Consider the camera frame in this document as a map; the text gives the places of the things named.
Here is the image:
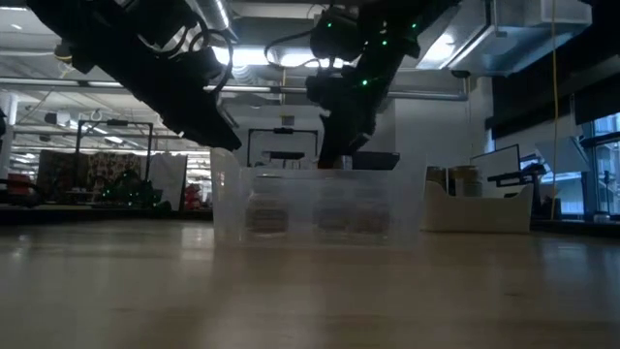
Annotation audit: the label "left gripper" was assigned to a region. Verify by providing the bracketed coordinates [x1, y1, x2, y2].
[109, 27, 243, 151]

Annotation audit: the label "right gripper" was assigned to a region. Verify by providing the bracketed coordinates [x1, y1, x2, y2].
[304, 66, 389, 171]

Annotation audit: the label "small glass spice jar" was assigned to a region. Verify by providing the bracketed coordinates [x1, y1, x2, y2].
[314, 179, 354, 233]

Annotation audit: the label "clear plastic bin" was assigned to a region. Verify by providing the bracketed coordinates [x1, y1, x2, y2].
[209, 147, 428, 246]

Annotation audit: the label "wide-lid glass spice jar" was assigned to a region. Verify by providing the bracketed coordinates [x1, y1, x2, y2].
[351, 182, 391, 235]

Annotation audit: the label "cork-stoppered glass spice jar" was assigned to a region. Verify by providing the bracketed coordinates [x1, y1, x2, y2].
[244, 174, 291, 235]

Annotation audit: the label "jars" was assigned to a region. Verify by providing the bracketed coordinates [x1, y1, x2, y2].
[448, 164, 484, 198]

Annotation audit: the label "black box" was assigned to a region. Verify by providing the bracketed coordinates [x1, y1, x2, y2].
[352, 150, 401, 172]

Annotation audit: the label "white hanging cloth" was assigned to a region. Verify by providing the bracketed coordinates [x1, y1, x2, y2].
[149, 153, 189, 213]

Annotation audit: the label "ceiling light panel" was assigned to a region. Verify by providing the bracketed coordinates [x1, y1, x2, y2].
[279, 48, 348, 69]
[212, 46, 277, 68]

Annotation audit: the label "dark machine with green lights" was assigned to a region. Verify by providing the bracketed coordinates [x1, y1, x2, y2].
[99, 167, 164, 210]

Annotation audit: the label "horizontal ceiling pipe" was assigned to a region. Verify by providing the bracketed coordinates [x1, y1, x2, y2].
[0, 76, 469, 102]

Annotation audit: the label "patterned partition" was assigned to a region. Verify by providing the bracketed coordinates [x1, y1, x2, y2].
[37, 148, 146, 206]

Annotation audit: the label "white plastic bin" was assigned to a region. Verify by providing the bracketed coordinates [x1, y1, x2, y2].
[421, 181, 535, 235]

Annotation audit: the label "white board panel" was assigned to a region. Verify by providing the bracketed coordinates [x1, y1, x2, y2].
[468, 143, 523, 191]

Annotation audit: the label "black yellow ceiling reel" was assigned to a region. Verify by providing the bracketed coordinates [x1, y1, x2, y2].
[53, 42, 74, 64]

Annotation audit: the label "black window blind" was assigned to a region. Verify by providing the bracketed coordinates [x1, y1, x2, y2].
[485, 28, 620, 142]

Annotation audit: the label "red object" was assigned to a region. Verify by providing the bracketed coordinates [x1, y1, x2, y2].
[5, 173, 34, 196]

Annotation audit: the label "white column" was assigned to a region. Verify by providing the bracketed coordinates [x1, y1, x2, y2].
[0, 90, 19, 181]

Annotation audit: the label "white angled panel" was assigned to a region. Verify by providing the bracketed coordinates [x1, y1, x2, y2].
[535, 138, 592, 175]

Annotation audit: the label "window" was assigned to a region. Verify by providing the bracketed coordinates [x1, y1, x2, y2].
[580, 111, 620, 217]

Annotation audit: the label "black rectangular frame rig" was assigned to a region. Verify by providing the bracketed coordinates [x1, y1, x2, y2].
[246, 127, 320, 170]

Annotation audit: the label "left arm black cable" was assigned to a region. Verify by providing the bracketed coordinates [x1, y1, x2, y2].
[139, 26, 234, 94]

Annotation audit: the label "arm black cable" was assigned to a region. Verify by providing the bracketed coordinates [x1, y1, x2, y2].
[263, 28, 340, 70]
[139, 26, 234, 94]

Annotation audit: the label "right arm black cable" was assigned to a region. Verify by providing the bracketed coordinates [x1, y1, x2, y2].
[263, 28, 340, 70]

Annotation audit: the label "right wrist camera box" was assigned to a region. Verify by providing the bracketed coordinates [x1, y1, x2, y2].
[309, 7, 364, 62]

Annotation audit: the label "rectangular silver air duct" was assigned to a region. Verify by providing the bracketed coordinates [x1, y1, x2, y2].
[416, 0, 593, 79]

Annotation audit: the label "yellow hanging cord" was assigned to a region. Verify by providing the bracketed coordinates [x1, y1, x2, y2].
[550, 0, 560, 222]

